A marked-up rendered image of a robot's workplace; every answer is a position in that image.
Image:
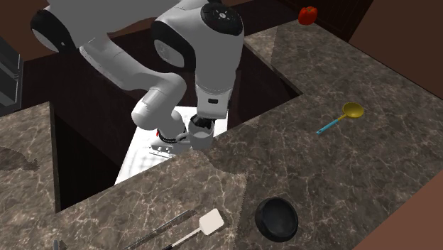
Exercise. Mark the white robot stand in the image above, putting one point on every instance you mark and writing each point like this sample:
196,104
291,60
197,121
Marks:
145,162

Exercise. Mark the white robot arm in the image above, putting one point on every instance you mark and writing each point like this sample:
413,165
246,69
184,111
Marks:
211,59

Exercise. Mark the black bowl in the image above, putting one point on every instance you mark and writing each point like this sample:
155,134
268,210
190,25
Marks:
277,220

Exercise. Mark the dark long kitchen knife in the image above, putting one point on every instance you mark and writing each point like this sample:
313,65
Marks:
166,226

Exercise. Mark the red bell pepper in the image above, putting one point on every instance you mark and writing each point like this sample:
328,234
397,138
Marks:
307,16

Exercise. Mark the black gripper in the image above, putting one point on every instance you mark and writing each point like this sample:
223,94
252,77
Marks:
202,123

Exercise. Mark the white mug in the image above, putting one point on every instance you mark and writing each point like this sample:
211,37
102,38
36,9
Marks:
202,140

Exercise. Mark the dark grey kitchen appliance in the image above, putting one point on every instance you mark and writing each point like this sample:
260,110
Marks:
8,83

